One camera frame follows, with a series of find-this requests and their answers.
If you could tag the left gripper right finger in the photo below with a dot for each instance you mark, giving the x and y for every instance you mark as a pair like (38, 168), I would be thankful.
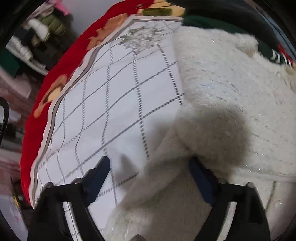
(249, 220)

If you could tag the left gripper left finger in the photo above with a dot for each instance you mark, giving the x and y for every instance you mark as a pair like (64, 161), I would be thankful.
(49, 220)

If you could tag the white fluffy sweater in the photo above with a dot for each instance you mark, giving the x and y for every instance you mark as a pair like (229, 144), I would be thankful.
(238, 117)

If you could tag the clothes rack with hanging clothes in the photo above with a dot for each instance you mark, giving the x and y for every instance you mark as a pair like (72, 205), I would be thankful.
(34, 36)

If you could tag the white floral grid bedsheet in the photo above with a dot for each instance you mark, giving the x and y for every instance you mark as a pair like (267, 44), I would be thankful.
(119, 103)

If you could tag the dark green striped garment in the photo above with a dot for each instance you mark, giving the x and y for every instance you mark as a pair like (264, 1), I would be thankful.
(279, 56)

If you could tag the red floral blanket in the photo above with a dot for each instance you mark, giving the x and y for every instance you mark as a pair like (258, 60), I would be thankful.
(60, 75)

